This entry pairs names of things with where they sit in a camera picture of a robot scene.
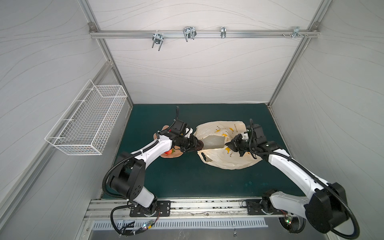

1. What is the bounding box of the dark purple fruit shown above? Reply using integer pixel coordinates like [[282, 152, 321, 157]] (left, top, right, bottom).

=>
[[196, 140, 204, 151]]

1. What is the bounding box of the banana print plastic bag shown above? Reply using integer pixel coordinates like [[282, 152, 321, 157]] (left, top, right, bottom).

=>
[[194, 121, 262, 170]]

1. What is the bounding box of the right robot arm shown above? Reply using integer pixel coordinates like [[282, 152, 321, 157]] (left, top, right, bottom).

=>
[[226, 134, 350, 234]]

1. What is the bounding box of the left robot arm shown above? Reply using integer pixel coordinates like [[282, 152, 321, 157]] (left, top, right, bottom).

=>
[[102, 135, 204, 209]]

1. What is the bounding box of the red strawberry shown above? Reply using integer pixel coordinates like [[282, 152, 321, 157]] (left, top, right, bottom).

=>
[[165, 149, 174, 155]]

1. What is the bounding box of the green table mat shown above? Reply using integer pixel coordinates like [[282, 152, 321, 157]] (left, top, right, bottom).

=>
[[119, 104, 303, 198]]

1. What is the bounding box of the white vent strip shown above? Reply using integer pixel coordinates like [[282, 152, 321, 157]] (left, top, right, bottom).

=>
[[92, 217, 268, 231]]

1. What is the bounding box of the metal U-bolt clamp left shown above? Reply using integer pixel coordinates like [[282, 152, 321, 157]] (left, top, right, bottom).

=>
[[152, 33, 164, 51]]

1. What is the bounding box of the metal u-bolt clamp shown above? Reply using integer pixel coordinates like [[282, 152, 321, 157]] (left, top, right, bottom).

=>
[[183, 27, 197, 42], [152, 33, 164, 51]]

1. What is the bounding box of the metal U-bolt clamp middle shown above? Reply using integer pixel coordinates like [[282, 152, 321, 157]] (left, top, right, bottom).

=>
[[183, 27, 197, 42]]

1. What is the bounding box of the metal hook clamp right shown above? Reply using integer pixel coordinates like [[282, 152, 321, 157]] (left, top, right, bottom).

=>
[[282, 27, 309, 39]]

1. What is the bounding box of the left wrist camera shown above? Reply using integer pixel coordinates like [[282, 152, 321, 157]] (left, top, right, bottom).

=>
[[170, 120, 187, 135]]

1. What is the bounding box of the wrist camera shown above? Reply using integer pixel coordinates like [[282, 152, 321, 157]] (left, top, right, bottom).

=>
[[247, 125, 267, 145], [170, 120, 187, 135]]

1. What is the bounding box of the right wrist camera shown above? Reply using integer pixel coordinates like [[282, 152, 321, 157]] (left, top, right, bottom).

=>
[[247, 125, 267, 145]]

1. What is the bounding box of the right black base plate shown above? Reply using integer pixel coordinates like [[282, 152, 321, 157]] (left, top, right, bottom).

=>
[[242, 198, 286, 216]]

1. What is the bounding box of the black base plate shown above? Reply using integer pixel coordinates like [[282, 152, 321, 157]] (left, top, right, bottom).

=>
[[242, 198, 286, 216], [130, 200, 171, 217]]

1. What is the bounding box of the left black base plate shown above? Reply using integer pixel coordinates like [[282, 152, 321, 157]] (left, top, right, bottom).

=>
[[130, 200, 171, 217]]

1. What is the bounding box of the left black corrugated cable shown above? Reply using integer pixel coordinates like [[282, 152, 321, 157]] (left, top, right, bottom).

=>
[[101, 139, 160, 199]]

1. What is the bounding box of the black corrugated cable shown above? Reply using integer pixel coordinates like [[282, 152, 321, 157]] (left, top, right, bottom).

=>
[[101, 139, 160, 199], [251, 149, 361, 240]]

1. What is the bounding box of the white wire basket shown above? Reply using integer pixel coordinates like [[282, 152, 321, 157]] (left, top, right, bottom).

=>
[[45, 80, 127, 156]]

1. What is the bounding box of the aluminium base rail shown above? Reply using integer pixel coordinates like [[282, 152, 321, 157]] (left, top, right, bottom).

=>
[[83, 196, 331, 221]]

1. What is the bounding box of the small metal bracket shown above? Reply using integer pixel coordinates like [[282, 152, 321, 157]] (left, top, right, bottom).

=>
[[221, 27, 227, 39]]

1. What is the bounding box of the aluminium cross rail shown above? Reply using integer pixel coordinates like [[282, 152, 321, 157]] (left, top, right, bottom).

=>
[[90, 28, 321, 39]]

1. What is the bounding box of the right black corrugated cable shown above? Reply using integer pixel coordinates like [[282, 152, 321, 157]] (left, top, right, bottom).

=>
[[251, 149, 361, 240]]

